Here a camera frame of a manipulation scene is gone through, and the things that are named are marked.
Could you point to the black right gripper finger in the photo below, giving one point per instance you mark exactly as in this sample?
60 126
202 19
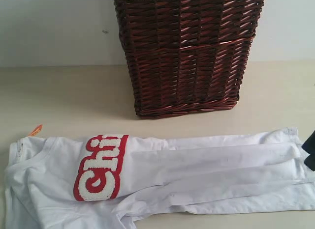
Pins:
310 162
309 144

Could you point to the white t-shirt red logo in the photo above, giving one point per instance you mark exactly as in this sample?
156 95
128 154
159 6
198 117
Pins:
109 181

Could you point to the dark red wicker basket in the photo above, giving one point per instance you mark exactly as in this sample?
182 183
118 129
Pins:
186 56

